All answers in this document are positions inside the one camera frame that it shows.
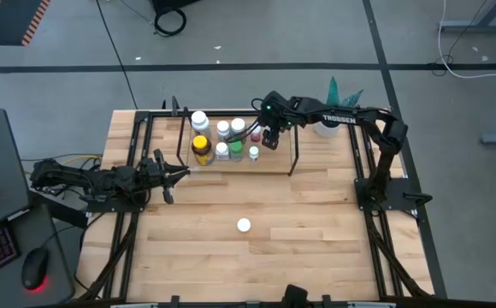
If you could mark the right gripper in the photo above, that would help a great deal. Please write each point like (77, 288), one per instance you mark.
(273, 126)

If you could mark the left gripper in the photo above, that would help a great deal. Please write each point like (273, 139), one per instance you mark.
(156, 175)

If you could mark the green cap bottle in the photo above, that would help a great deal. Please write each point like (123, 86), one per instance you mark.
(236, 147)

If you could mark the yellow fish oil bottle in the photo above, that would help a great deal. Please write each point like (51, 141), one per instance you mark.
(201, 143)

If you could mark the small white pill bottle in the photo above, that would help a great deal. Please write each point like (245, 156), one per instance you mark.
(223, 126)

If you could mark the tall white supplement bottle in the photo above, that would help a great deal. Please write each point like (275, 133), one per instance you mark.
(198, 117)

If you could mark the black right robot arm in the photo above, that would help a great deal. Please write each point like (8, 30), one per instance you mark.
(338, 118)

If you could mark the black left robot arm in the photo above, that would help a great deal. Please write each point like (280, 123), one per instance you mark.
(81, 179)

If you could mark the green plant in white pot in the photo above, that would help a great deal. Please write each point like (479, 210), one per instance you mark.
(327, 128)

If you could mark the amber pill vial white cap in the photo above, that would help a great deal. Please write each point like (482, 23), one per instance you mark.
(243, 224)

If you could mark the black computer mouse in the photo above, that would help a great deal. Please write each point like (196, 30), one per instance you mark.
(34, 267)

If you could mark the grey side desk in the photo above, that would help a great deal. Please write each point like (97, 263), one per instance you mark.
(0, 149)

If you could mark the wooden shelf black metal frame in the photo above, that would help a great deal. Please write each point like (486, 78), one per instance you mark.
(269, 164)

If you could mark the black aluminium table frame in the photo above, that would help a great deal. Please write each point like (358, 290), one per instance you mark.
(142, 115)

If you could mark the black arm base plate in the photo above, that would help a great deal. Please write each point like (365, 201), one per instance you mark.
(115, 207)
(402, 188)

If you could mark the black low camera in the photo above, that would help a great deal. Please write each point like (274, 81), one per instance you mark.
(295, 297)

